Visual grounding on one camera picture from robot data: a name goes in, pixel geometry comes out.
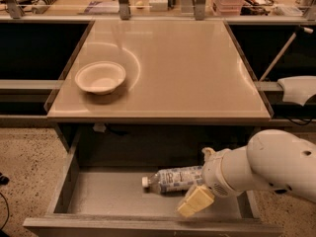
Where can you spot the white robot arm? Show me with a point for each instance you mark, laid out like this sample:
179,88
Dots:
273,160

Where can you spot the small round yellow ball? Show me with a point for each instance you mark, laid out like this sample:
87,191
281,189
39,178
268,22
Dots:
139,4

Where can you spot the white paper bowl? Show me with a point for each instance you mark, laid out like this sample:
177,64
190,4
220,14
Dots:
100,78

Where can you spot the clear plastic water bottle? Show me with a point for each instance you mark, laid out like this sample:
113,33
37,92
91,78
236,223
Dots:
173,180

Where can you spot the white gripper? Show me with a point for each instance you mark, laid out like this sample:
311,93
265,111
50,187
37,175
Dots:
214,176

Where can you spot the grey cabinet with counter top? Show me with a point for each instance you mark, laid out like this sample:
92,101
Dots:
177,72

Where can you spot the open grey top drawer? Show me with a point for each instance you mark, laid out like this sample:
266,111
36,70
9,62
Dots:
100,192

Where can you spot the left metal frame post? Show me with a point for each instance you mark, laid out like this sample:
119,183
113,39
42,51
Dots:
15,11

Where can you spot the purple book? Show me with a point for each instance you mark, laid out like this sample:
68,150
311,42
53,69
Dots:
101,7

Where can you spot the black coiled spring tool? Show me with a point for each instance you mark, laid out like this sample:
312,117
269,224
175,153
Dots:
41,6

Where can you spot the white stick with black tip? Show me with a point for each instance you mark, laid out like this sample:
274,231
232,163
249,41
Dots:
299,29

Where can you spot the middle metal frame post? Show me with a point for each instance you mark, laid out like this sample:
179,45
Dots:
124,10

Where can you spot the right metal frame post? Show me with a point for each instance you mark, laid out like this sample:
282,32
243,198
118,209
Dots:
199,9

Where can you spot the metal frame post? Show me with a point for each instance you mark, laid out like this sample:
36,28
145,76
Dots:
199,9
15,11
124,10

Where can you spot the white chair armrest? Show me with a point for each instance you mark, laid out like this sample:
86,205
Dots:
298,89

